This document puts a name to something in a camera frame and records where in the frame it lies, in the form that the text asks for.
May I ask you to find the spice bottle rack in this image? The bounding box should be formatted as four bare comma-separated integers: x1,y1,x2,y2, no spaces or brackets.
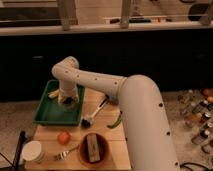
178,90,212,145

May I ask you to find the teal cup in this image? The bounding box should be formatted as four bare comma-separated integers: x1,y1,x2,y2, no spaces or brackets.
107,96,118,105

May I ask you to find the white lidded jar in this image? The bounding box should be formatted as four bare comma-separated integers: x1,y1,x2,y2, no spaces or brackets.
22,141,44,163

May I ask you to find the black stand pole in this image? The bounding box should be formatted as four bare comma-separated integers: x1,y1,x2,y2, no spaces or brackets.
11,131,26,171

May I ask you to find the black ladle with steel handle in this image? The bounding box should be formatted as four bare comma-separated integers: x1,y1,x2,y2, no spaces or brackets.
81,98,108,128

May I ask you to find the green chili pepper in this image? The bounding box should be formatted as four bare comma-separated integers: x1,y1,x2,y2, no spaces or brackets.
107,114,122,129

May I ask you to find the orange tomato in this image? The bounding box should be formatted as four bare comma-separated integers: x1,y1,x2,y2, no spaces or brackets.
57,131,71,145

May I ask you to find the terracotta bowl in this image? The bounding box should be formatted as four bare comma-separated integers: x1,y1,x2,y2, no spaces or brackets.
77,133,109,169

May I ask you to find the green cup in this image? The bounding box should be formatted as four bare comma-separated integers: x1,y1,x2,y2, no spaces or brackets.
60,97,78,106

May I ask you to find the wooden block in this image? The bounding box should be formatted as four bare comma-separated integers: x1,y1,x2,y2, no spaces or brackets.
86,134,101,163

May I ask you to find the yellow corn cob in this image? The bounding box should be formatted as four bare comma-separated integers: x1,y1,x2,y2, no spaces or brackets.
48,89,59,99

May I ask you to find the green plastic tray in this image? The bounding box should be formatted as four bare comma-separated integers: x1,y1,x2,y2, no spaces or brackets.
33,80,85,126

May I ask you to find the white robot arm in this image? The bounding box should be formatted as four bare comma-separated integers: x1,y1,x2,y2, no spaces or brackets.
52,57,180,171

